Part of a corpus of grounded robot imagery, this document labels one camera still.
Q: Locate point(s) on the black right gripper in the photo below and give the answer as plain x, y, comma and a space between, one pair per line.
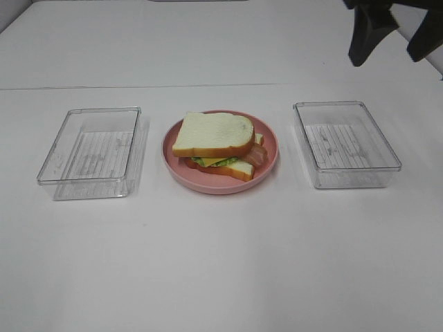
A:
373, 21

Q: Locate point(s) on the bacon strip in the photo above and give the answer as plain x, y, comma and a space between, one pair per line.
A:
256, 156

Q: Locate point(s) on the bread slice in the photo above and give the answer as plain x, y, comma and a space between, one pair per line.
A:
214, 135
240, 169

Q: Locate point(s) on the yellow cheese slice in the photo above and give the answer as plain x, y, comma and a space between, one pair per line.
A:
207, 162

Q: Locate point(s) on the green lettuce leaf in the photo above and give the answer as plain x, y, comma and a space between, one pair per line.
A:
225, 162

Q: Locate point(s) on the right clear plastic container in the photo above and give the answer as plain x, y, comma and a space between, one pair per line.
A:
343, 147

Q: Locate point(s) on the clear plastic container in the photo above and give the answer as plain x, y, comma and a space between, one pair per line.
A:
343, 147
96, 154

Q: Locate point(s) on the left clear plastic container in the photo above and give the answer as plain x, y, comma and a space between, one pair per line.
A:
96, 154

